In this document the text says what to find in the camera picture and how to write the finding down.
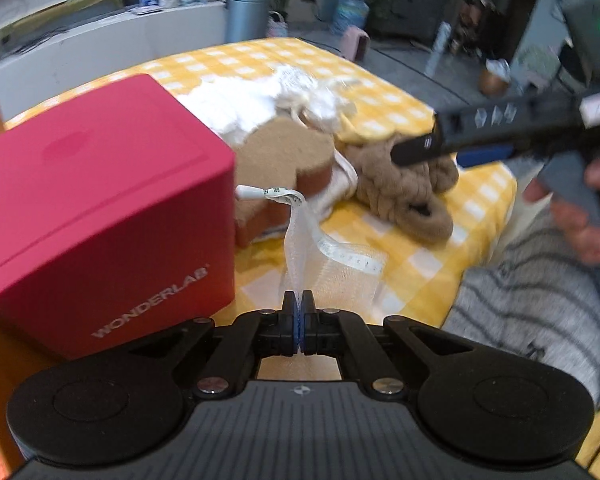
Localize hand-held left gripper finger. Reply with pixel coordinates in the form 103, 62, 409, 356
129, 290, 299, 399
299, 290, 474, 398

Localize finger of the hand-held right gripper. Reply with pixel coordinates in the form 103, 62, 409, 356
455, 144, 515, 168
390, 94, 537, 167

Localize white mesh fabric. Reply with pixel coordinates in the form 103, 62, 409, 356
279, 194, 388, 322

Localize white mesh gauze strip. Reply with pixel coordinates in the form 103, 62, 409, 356
236, 185, 387, 277

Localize clear plastic bag white ribbon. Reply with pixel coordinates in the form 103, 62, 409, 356
274, 65, 359, 130

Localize red cardboard box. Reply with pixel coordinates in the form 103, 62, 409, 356
0, 73, 239, 362

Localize person's right hand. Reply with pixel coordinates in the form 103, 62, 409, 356
524, 139, 600, 268

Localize bronze pot with white bag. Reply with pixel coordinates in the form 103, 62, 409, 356
479, 57, 512, 97

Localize rolled white paper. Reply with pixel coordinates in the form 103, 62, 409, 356
427, 21, 454, 77

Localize yellow checked tablecloth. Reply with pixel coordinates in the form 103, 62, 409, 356
2, 36, 520, 381

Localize cream cloth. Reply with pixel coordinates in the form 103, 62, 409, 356
304, 150, 362, 222

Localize striped grey pants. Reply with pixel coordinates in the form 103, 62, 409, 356
442, 209, 600, 413

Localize dark cabinet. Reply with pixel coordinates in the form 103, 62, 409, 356
369, 0, 482, 42

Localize brown bread-shaped sponge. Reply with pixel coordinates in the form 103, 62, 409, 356
234, 119, 337, 249

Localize blue water bottle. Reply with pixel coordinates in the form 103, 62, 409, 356
332, 0, 370, 37

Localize woven handbag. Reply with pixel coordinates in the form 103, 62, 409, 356
267, 10, 289, 39

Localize white paper towel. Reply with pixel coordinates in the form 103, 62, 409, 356
179, 76, 283, 147

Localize grey-blue trash can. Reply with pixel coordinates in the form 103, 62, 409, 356
224, 0, 274, 44

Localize white tv cabinet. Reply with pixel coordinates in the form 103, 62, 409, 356
0, 0, 229, 107

